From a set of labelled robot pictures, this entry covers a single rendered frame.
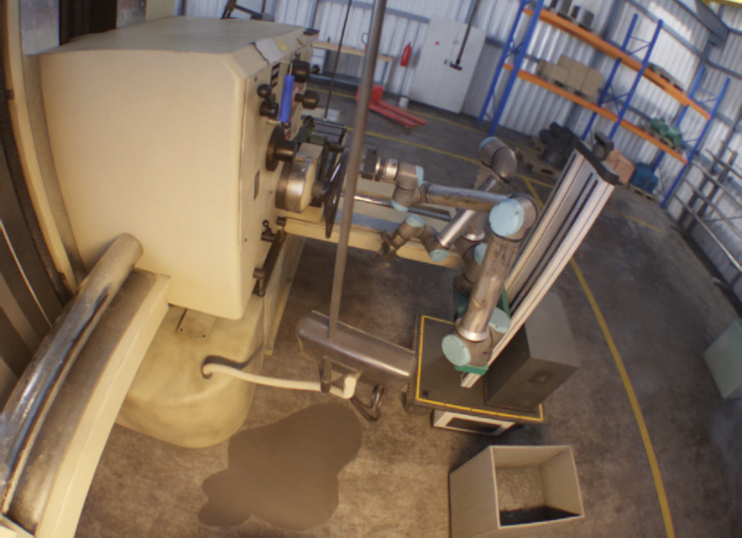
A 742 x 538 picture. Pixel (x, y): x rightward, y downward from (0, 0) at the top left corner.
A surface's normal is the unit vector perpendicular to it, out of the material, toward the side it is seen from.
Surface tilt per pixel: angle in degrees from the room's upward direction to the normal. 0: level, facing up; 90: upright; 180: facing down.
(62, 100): 90
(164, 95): 90
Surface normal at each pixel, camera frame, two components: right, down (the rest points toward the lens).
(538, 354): 0.23, -0.73
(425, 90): -0.05, 0.64
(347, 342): 0.11, -0.50
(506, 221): -0.77, 0.13
